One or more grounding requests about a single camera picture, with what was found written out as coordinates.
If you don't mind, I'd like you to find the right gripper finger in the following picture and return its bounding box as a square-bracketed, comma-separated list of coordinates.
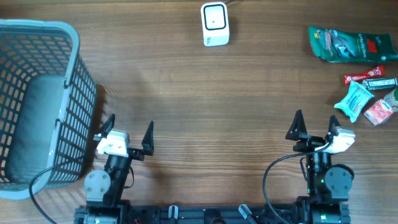
[325, 115, 340, 140]
[285, 110, 308, 141]

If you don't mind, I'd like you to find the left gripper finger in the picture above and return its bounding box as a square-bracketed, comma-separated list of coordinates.
[93, 114, 116, 142]
[141, 121, 154, 156]

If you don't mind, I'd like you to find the teal wet wipes pack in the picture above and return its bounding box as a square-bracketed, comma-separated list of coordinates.
[334, 82, 374, 123]

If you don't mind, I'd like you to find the small red snack box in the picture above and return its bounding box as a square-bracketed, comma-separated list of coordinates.
[364, 99, 394, 126]

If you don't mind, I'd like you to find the green battery pack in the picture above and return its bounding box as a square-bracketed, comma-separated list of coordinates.
[362, 78, 397, 90]

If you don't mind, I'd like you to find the green lid jar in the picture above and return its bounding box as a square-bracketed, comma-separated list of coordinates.
[384, 88, 398, 112]

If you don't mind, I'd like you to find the red coffee stick sachet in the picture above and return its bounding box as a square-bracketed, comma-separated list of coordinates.
[343, 65, 385, 85]

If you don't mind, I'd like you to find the green 3M gloves bag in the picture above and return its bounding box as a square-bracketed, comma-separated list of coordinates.
[308, 26, 397, 63]

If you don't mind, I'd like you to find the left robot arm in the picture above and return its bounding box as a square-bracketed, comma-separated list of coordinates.
[74, 114, 154, 224]

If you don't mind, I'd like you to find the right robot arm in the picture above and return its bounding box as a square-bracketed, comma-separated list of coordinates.
[285, 110, 356, 223]

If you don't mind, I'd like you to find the white barcode scanner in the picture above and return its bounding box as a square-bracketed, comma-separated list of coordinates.
[200, 1, 230, 47]

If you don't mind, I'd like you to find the grey plastic mesh basket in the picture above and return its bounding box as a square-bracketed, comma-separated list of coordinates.
[1, 19, 97, 200]

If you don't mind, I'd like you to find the black right camera cable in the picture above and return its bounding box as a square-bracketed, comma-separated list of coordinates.
[262, 141, 333, 224]

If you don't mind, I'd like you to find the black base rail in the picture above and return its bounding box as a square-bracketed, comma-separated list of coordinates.
[73, 203, 351, 224]

